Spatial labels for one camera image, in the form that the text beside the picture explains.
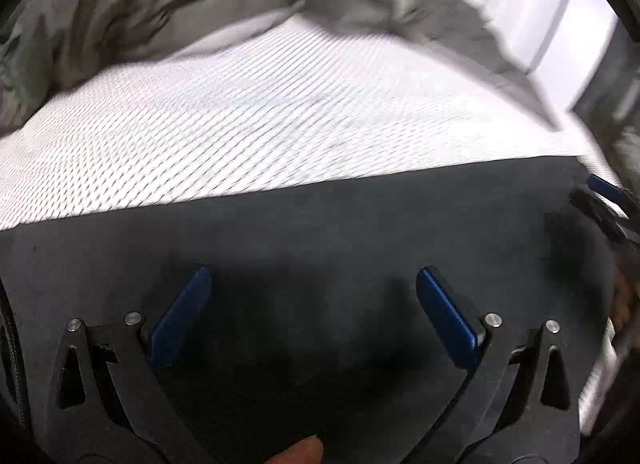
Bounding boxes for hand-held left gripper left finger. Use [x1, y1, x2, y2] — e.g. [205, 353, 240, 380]
[47, 265, 221, 464]

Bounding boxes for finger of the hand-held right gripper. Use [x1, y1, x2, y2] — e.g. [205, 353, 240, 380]
[570, 188, 628, 245]
[586, 174, 632, 207]

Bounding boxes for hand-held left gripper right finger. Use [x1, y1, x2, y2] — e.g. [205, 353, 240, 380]
[405, 266, 583, 464]

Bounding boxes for black pants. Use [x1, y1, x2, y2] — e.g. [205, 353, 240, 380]
[0, 156, 617, 464]

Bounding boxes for person's right hand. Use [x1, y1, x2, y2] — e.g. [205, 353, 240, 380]
[611, 256, 640, 333]

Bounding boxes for person's left hand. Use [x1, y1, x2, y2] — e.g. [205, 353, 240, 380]
[264, 435, 324, 464]

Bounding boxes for dark open shelf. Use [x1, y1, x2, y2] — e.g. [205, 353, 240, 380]
[570, 18, 640, 172]

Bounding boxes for white wardrobe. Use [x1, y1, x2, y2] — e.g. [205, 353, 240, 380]
[475, 0, 619, 112]

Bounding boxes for white honeycomb mattress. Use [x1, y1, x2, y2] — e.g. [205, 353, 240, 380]
[0, 14, 626, 437]

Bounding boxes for black cable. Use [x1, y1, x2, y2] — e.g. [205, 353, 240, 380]
[0, 278, 32, 432]

